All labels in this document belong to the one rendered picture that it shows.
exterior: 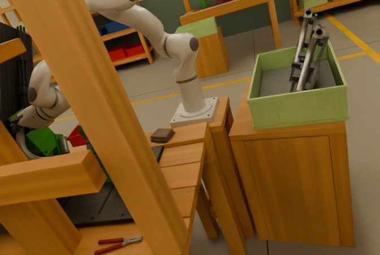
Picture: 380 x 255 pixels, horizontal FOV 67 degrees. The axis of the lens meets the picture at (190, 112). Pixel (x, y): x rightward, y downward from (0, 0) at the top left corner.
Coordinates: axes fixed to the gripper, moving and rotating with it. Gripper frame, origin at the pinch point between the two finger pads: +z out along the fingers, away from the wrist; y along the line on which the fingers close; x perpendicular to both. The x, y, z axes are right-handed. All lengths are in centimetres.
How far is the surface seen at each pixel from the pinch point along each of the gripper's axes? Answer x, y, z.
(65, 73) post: 22, 28, -60
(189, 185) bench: 40, -32, -46
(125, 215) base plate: 44, -17, -26
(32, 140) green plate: 2.6, -6.1, 2.8
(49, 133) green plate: -1.7, -14.1, 2.7
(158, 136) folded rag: 11, -46, -30
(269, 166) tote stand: 37, -86, -63
